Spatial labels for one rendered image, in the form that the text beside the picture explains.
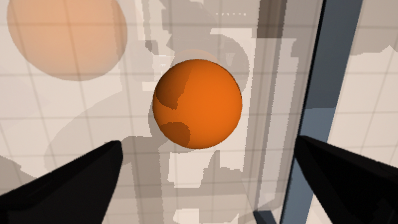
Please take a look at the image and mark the clear low wall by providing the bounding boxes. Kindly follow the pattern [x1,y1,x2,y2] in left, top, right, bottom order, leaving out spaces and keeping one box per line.
[254,0,323,224]

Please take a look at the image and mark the glossy orange ball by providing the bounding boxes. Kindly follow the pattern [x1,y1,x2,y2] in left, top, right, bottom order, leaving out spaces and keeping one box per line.
[152,59,242,149]

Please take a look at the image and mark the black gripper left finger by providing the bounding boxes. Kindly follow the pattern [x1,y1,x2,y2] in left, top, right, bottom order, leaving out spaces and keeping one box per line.
[0,140,123,224]

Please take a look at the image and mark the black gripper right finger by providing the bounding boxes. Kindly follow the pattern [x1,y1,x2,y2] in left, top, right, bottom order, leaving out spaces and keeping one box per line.
[294,135,398,224]

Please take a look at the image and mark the see-through orange ball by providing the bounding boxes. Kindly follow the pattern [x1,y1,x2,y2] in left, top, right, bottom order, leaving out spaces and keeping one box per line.
[6,0,127,81]

